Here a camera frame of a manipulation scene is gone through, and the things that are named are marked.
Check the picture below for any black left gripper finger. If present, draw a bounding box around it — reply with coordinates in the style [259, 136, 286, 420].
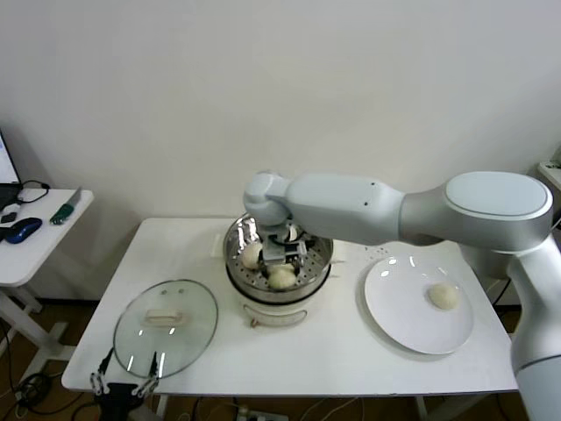
[89, 348, 111, 394]
[133, 352, 160, 396]

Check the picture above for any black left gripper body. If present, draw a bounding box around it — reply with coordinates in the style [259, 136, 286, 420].
[103, 382, 138, 421]

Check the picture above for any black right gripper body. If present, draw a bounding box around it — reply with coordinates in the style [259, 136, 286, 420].
[272, 235, 309, 266]

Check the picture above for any glass pot lid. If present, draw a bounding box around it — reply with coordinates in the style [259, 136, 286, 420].
[112, 279, 219, 379]

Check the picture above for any stainless steel steamer basket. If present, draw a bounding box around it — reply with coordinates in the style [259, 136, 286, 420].
[223, 212, 334, 303]

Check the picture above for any white electric cooker base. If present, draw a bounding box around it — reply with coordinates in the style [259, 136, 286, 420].
[211, 234, 347, 329]

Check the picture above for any white round plate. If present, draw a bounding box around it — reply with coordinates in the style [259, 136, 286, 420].
[363, 255, 475, 354]

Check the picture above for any white floor power strip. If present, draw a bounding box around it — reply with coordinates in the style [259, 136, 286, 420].
[234, 405, 293, 421]

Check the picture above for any white side table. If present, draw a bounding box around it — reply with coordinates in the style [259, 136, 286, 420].
[0, 189, 95, 365]

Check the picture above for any blue computer mouse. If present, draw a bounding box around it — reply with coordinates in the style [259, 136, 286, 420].
[4, 218, 44, 246]

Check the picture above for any black laptop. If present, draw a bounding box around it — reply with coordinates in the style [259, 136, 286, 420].
[0, 129, 23, 211]

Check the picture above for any white shelf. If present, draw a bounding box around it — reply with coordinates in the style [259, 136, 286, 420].
[537, 160, 561, 185]

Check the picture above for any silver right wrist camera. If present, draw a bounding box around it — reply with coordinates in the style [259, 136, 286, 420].
[264, 242, 288, 266]

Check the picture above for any black floor cable bundle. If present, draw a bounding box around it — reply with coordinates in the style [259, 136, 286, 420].
[12, 372, 60, 416]

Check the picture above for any green handled knife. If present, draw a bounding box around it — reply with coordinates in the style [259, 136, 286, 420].
[48, 187, 83, 227]

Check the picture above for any black looped cable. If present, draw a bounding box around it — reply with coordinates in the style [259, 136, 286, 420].
[17, 180, 50, 205]

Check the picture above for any black cable with plug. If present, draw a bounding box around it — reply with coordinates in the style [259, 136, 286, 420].
[490, 267, 522, 306]

